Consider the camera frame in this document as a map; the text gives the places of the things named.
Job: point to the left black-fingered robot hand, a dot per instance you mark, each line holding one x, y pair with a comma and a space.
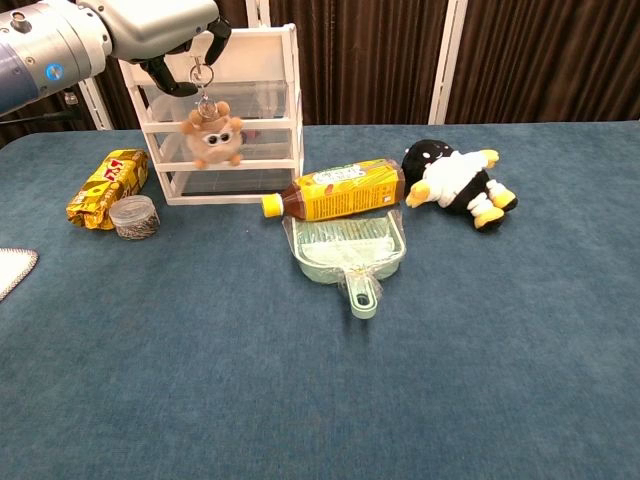
150, 30

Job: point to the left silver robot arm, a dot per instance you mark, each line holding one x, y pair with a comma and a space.
45, 50

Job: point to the white plastic drawer unit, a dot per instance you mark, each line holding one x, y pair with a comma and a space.
270, 100

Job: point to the yellow snack package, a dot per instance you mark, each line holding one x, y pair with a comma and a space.
107, 185

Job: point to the small clear plastic jar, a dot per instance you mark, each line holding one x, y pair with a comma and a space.
134, 220

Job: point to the yellow-label tea bottle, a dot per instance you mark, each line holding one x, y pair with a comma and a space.
345, 192

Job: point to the white cloth with stitched edge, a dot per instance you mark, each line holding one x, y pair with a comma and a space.
12, 270

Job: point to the light green dustpan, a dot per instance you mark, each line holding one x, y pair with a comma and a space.
350, 250

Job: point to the black and white penguin plush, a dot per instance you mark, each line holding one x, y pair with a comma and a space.
455, 180

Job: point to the blue table mat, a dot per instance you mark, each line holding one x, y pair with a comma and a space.
320, 375

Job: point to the dark brown curtain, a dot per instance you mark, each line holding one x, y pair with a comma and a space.
550, 55

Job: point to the white frame post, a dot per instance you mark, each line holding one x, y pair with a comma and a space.
261, 12
97, 107
447, 60

